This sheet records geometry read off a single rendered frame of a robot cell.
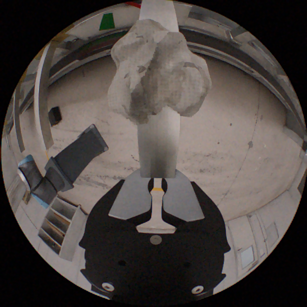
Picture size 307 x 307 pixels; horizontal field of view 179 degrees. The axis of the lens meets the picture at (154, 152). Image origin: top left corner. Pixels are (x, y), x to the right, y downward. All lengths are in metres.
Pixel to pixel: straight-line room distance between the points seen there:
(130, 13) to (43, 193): 0.83
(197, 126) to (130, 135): 0.62
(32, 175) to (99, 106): 0.83
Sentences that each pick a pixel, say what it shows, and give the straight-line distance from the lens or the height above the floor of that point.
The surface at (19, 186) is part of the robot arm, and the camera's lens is 0.70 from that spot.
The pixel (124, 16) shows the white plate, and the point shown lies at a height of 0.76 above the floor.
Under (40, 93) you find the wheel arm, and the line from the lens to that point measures 0.27.
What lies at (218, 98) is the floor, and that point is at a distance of 1.07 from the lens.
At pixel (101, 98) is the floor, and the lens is 1.07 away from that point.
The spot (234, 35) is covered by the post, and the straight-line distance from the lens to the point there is 0.36.
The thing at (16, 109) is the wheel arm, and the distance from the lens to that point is 0.51.
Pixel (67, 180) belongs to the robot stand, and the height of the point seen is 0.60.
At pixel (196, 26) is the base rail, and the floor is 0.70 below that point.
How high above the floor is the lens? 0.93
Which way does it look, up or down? 61 degrees down
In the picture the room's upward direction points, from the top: 175 degrees counter-clockwise
